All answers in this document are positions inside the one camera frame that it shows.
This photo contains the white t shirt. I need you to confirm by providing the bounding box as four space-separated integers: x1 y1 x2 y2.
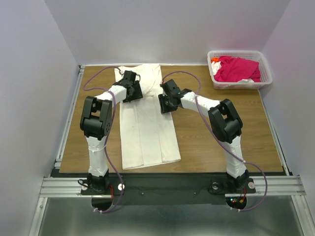
119 64 181 170

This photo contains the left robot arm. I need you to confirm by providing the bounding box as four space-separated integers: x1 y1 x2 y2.
79 70 143 194

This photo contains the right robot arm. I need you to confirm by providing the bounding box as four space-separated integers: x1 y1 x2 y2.
158 80 249 192

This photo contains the white garment in basket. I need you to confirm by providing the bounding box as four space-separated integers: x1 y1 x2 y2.
211 61 221 76

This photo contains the white plastic laundry basket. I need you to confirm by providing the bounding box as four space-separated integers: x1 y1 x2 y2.
207 50 273 89

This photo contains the magenta t shirt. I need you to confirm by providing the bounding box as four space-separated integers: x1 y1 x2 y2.
214 56 261 83

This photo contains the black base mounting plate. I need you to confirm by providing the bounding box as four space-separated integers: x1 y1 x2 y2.
79 173 256 206

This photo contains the aluminium left table rail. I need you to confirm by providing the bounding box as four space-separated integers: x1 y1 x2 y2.
51 65 85 173

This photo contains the aluminium table rail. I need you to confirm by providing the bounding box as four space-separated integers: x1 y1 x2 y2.
258 90 293 176
51 65 85 173

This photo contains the aluminium right table rail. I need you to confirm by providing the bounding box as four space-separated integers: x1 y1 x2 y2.
258 90 293 176

